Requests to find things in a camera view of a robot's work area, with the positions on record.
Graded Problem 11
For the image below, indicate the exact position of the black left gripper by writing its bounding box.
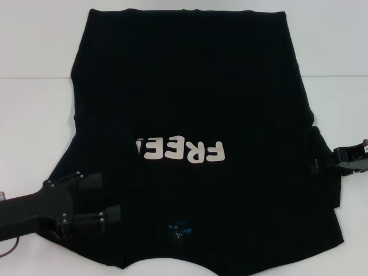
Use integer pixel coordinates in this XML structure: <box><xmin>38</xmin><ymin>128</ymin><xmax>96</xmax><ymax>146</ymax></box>
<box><xmin>0</xmin><ymin>171</ymin><xmax>121</xmax><ymax>239</ymax></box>

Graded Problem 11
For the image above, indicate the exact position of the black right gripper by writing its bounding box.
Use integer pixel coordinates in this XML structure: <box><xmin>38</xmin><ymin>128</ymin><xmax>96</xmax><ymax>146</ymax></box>
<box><xmin>313</xmin><ymin>140</ymin><xmax>368</xmax><ymax>177</ymax></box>

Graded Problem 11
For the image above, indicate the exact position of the black shirt with FREE print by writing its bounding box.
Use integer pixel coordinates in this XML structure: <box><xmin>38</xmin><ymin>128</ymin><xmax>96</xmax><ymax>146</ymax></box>
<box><xmin>40</xmin><ymin>8</ymin><xmax>346</xmax><ymax>270</ymax></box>

